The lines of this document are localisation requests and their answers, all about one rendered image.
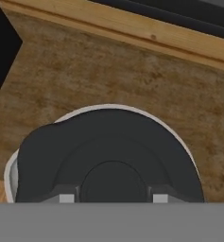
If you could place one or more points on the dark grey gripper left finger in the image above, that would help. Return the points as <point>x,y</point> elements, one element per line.
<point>66,193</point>

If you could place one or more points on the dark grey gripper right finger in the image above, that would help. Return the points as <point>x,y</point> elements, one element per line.
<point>160,193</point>

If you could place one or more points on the black blender lid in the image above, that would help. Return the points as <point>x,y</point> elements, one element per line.
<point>110,138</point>

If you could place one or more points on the black appliance block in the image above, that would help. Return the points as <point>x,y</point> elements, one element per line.
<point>1,44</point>

